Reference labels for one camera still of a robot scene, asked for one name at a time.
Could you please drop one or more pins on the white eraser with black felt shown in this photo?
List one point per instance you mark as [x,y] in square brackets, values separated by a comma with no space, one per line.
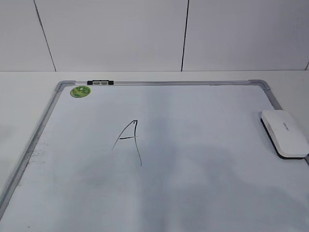
[287,138]

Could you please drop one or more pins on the black hanging clip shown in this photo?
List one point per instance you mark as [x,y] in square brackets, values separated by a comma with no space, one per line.
[100,82]

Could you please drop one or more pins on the round green sticker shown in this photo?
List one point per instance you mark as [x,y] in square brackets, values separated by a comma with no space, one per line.
[80,91]

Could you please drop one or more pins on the white board with grey frame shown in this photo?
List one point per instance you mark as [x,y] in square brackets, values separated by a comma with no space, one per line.
[156,157]

